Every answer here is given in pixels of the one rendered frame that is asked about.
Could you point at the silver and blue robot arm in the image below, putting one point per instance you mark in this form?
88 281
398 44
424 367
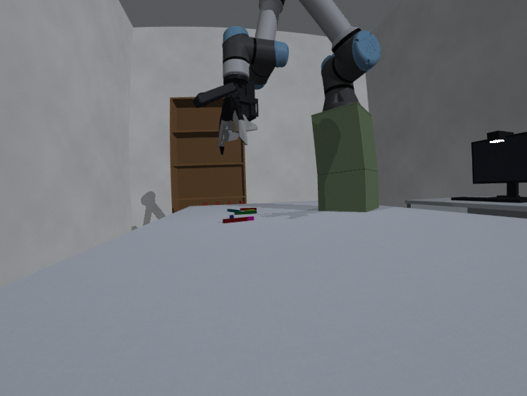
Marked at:
355 52

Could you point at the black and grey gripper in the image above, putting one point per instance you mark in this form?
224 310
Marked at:
233 109

